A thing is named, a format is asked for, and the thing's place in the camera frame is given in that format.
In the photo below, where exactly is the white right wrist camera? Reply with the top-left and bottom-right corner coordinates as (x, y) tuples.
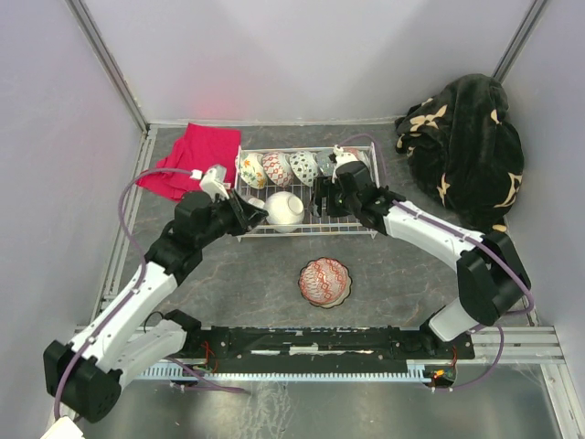
(330, 145), (359, 178)

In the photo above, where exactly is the grey hexagon pattern bowl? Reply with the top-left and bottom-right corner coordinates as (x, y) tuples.
(315, 151), (336, 177)

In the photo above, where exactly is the white paper corner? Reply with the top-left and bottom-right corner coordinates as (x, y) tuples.
(41, 416), (85, 439)

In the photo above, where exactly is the red folded t-shirt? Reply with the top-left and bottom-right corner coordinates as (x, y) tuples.
(136, 123), (241, 202)

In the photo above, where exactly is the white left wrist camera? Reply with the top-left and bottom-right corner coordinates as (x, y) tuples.
(189, 165), (229, 200)

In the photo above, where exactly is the red rimmed bowl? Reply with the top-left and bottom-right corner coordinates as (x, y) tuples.
(290, 150), (319, 187)

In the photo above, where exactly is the white wire dish rack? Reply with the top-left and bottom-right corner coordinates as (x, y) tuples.
(234, 142), (384, 241)

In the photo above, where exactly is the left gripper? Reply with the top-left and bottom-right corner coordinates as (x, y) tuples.
(196, 187), (269, 248)

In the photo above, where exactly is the floral orange green bowl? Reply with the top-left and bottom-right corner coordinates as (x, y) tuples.
(236, 151), (268, 189)

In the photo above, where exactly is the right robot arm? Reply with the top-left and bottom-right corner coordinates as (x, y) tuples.
(312, 161), (534, 358)

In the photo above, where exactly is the blue triangle pattern bowl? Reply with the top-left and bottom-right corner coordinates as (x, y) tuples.
(261, 152), (294, 187)

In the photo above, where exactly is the purple striped bowl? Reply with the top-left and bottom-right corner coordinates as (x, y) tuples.
(247, 197), (265, 209)

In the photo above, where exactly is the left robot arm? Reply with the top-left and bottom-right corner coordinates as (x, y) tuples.
(43, 191), (269, 423)

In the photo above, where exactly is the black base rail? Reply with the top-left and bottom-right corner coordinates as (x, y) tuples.
(173, 327), (475, 375)

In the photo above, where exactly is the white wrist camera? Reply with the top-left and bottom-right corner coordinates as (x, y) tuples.
(330, 145), (359, 178)
(189, 165), (229, 200)

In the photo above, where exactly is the black floral blanket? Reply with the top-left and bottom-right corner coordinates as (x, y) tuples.
(395, 74), (525, 232)

